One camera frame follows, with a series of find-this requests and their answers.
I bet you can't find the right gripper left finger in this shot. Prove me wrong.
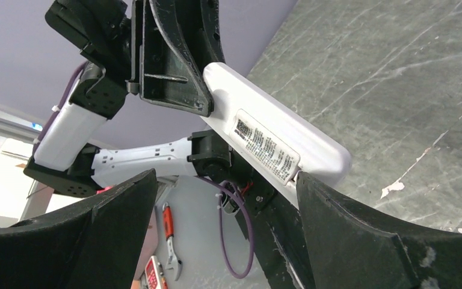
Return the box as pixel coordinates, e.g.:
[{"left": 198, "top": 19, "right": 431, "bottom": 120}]
[{"left": 0, "top": 169, "right": 158, "bottom": 288}]

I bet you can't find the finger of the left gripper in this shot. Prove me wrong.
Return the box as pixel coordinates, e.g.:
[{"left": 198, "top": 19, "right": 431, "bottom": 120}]
[
  {"left": 175, "top": 0, "right": 225, "bottom": 66},
  {"left": 140, "top": 1, "right": 214, "bottom": 117}
]

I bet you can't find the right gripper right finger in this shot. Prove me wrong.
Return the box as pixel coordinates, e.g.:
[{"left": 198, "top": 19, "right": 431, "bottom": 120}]
[{"left": 297, "top": 172, "right": 462, "bottom": 288}]

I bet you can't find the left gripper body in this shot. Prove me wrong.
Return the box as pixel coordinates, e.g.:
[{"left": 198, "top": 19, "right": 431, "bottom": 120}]
[{"left": 129, "top": 1, "right": 149, "bottom": 96}]

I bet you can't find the white remote control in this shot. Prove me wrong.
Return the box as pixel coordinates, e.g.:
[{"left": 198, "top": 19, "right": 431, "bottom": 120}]
[{"left": 203, "top": 63, "right": 352, "bottom": 207}]

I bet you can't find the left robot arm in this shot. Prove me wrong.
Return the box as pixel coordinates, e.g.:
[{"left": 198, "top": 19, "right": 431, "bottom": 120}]
[{"left": 24, "top": 1, "right": 224, "bottom": 197}]

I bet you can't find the red white device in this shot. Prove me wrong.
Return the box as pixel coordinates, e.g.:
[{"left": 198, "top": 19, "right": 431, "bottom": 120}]
[{"left": 141, "top": 255, "right": 168, "bottom": 289}]

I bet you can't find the orange handled wrench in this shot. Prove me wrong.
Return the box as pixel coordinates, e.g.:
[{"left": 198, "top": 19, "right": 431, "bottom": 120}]
[{"left": 162, "top": 202, "right": 183, "bottom": 281}]

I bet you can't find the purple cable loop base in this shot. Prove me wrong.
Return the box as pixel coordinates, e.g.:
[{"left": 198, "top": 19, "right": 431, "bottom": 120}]
[{"left": 199, "top": 176, "right": 254, "bottom": 279}]

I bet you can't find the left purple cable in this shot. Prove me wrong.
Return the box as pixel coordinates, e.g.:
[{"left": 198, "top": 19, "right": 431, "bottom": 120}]
[{"left": 31, "top": 61, "right": 88, "bottom": 157}]

